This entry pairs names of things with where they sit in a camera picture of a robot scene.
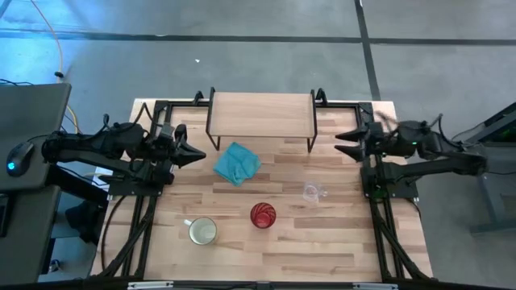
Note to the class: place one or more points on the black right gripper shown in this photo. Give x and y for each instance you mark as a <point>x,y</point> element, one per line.
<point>381,145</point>

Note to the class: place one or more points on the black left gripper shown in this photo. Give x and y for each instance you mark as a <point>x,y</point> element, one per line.
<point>161,149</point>

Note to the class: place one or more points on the clear plastic cup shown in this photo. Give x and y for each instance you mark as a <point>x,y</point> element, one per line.
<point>312,192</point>

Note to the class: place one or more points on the cream mug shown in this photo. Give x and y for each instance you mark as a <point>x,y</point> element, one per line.
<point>202,230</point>

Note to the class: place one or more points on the red faceted plastic tumbler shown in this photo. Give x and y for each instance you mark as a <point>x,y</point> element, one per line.
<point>263,215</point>

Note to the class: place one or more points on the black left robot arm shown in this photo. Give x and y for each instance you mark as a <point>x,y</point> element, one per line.
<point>80,151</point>

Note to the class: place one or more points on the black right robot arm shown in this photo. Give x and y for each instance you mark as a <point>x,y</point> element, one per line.
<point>443,165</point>

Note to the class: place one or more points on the wooden shelf with black legs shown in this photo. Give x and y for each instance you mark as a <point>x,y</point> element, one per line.
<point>262,114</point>

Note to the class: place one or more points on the teal cloth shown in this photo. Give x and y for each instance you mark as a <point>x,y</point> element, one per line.
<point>238,163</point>

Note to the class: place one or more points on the grey side cart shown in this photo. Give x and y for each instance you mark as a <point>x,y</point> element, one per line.
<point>498,169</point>

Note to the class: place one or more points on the grey desk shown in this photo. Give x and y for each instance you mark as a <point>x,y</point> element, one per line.
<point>28,113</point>

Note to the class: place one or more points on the black computer mouse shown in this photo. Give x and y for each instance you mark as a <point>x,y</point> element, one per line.
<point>19,158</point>

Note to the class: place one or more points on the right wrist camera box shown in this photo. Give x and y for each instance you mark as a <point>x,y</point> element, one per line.
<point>375,128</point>

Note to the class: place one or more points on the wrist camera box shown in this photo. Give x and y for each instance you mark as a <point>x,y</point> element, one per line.
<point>375,128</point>
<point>166,132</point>

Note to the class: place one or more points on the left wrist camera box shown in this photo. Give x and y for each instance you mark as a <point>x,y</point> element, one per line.
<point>166,132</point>

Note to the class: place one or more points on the silver frame bracket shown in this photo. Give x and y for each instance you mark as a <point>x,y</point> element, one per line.
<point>375,286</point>
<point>150,285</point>

